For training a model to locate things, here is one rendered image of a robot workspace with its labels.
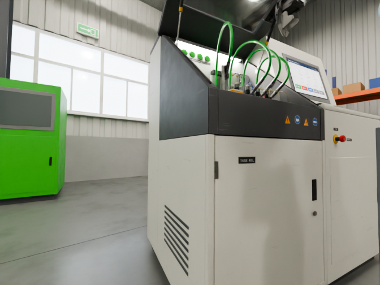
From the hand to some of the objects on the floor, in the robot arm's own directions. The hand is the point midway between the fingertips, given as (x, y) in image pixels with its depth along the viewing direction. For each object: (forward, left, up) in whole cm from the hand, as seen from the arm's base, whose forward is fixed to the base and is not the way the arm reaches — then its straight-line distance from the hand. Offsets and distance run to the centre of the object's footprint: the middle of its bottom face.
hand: (283, 35), depth 73 cm
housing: (+68, -47, -122) cm, 147 cm away
